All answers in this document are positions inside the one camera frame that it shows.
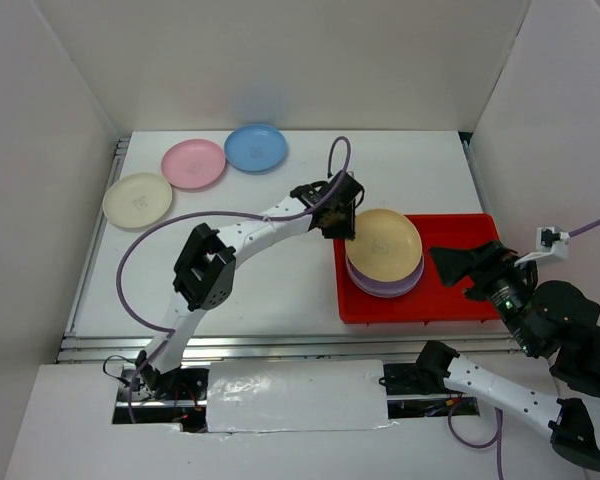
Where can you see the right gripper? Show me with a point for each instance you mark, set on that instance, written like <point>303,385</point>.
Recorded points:
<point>488,259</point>

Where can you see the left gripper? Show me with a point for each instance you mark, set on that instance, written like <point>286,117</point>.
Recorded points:
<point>347,230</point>

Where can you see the yellow plate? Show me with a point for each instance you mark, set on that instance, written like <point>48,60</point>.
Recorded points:
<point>387,246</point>

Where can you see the purple plate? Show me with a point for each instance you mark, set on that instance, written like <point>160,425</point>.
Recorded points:
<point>385,289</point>

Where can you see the cream white plate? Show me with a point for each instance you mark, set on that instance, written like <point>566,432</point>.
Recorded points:
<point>137,201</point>

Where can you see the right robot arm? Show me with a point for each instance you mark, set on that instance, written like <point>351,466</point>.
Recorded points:
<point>551,320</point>

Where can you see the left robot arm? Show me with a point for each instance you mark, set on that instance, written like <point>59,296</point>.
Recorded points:
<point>205,268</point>

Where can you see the red plastic bin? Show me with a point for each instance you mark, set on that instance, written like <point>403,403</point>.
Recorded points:
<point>429,301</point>

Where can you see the far blue plate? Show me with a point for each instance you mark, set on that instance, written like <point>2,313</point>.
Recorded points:
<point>255,148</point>

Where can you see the pink plate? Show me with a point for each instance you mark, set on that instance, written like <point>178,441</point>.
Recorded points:
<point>193,164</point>

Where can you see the white foam block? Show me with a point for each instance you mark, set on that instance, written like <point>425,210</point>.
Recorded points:
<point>303,396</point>

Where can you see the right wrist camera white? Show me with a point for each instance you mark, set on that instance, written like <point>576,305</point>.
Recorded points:
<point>550,245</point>

